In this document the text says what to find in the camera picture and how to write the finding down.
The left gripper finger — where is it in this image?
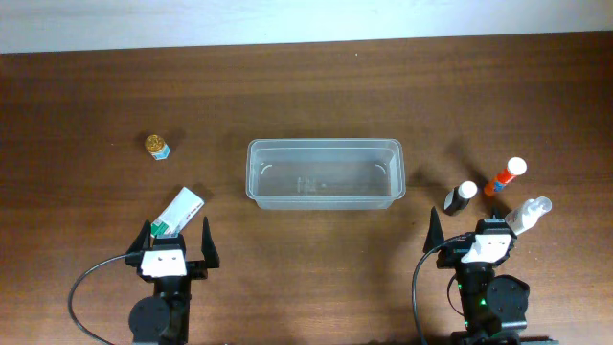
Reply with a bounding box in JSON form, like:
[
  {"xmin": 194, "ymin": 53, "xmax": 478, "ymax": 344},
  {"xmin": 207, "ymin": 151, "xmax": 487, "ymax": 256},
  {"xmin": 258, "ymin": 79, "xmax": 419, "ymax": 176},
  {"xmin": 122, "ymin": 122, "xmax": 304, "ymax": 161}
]
[
  {"xmin": 126, "ymin": 219, "xmax": 151, "ymax": 254},
  {"xmin": 201, "ymin": 217, "xmax": 220, "ymax": 266}
]

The white bottle clear cap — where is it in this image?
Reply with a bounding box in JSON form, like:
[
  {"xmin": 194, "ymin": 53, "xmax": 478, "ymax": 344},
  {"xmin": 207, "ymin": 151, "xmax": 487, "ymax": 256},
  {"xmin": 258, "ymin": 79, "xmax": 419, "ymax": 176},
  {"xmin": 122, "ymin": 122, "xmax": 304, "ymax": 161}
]
[{"xmin": 505, "ymin": 196, "xmax": 552, "ymax": 236}]

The black bottle white cap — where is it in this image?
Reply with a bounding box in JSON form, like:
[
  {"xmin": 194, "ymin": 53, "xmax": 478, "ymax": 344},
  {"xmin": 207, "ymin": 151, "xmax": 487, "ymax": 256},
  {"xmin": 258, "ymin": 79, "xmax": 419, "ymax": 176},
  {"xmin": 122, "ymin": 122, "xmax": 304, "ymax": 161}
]
[{"xmin": 443, "ymin": 181, "xmax": 478, "ymax": 216}]

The orange bottle white cap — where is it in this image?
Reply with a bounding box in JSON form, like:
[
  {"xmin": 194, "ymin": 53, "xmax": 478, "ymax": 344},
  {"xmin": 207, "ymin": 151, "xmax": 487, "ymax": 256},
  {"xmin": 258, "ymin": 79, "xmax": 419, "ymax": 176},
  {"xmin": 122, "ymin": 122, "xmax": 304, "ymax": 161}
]
[{"xmin": 484, "ymin": 157, "xmax": 528, "ymax": 196}]

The white green medicine box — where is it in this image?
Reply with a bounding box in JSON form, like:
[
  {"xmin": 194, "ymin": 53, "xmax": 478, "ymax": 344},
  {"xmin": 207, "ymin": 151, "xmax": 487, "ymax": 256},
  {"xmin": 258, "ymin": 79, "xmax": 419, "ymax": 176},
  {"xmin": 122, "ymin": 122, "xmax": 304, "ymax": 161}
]
[{"xmin": 151, "ymin": 187, "xmax": 205, "ymax": 238}]

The gold lid small jar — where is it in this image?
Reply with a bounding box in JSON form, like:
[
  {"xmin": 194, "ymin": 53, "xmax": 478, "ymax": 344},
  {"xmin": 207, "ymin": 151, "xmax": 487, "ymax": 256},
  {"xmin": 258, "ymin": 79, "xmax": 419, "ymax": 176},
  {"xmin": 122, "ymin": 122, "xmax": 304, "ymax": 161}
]
[{"xmin": 145, "ymin": 134, "xmax": 170, "ymax": 160}]

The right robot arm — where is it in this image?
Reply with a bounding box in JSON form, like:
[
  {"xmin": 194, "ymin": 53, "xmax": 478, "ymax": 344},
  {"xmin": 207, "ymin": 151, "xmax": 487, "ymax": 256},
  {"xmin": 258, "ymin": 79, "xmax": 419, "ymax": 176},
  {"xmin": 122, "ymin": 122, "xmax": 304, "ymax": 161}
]
[{"xmin": 411, "ymin": 208, "xmax": 556, "ymax": 345}]

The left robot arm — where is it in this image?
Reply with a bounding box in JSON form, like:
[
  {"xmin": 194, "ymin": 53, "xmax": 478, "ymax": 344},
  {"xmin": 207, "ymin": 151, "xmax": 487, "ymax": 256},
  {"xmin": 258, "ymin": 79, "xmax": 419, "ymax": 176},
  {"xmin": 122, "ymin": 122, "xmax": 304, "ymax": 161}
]
[{"xmin": 125, "ymin": 218, "xmax": 220, "ymax": 344}]

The clear plastic container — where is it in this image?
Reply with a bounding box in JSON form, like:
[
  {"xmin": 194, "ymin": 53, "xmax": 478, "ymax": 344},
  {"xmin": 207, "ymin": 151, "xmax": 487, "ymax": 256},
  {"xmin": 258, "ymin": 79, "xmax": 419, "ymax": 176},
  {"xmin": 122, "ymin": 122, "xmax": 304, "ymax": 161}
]
[{"xmin": 245, "ymin": 138, "xmax": 406, "ymax": 210}]

